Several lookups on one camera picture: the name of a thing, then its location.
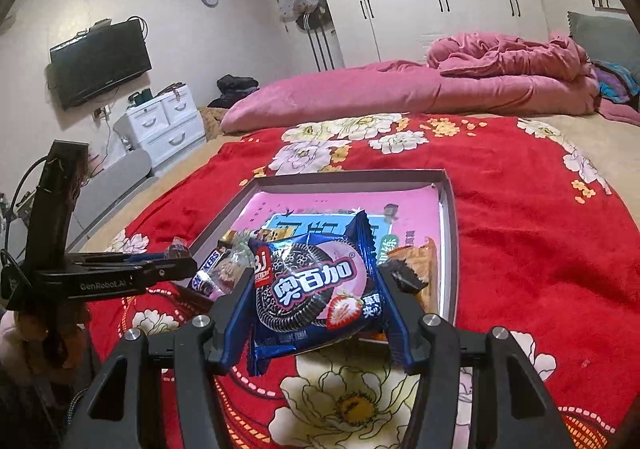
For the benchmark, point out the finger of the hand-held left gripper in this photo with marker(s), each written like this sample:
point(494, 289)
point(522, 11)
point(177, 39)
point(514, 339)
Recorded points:
point(150, 257)
point(170, 274)

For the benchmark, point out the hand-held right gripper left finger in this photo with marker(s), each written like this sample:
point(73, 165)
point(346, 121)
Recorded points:
point(235, 319)

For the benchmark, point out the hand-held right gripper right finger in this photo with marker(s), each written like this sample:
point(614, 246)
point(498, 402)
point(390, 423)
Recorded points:
point(400, 324)

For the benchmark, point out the brown chocolate bar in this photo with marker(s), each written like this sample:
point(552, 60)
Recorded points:
point(207, 271)

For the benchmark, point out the small shiny black packet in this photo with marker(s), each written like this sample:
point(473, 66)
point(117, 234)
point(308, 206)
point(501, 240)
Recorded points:
point(410, 279)

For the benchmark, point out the clear bag of nuts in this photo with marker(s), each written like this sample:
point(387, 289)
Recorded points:
point(232, 271)

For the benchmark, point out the orange cake packet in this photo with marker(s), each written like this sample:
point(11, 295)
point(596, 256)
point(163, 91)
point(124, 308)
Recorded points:
point(425, 259)

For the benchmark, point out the blue cookie packet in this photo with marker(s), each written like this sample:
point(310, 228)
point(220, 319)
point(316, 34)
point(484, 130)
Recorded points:
point(310, 289)

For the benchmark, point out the dark shallow cardboard box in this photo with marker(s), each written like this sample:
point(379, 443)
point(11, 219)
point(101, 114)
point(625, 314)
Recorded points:
point(447, 229)

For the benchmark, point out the person's left forearm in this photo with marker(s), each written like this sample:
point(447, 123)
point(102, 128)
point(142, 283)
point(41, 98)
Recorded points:
point(11, 339)

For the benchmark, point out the person's left hand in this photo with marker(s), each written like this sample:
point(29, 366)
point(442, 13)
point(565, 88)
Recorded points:
point(50, 329)

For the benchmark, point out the pink book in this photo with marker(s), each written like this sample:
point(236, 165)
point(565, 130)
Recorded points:
point(310, 206)

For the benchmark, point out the white drawer cabinet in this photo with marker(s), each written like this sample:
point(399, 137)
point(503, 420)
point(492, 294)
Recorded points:
point(160, 121)

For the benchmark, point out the red floral blanket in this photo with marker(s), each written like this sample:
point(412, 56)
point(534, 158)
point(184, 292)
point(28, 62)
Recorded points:
point(525, 254)

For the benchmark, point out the tan knitted blanket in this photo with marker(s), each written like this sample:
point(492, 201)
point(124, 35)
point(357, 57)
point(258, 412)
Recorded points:
point(210, 121)

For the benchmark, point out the black television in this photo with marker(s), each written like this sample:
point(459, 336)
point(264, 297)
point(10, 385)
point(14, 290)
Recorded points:
point(100, 64)

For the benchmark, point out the dark clothes pile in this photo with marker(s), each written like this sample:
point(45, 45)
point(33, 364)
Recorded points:
point(237, 86)

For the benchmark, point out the pink folded quilt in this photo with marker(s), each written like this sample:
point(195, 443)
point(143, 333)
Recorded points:
point(350, 94)

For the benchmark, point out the black coat rack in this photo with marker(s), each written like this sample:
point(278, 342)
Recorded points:
point(320, 44)

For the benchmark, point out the crumpled pink duvet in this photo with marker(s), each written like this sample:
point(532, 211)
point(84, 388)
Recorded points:
point(500, 54)

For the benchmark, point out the grey hanging bag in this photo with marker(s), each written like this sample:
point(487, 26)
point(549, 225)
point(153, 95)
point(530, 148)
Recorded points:
point(295, 4)

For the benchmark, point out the colourful cloth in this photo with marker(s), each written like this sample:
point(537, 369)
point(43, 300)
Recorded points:
point(617, 81)

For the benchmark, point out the grey padded headboard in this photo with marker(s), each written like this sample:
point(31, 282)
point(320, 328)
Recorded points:
point(600, 34)

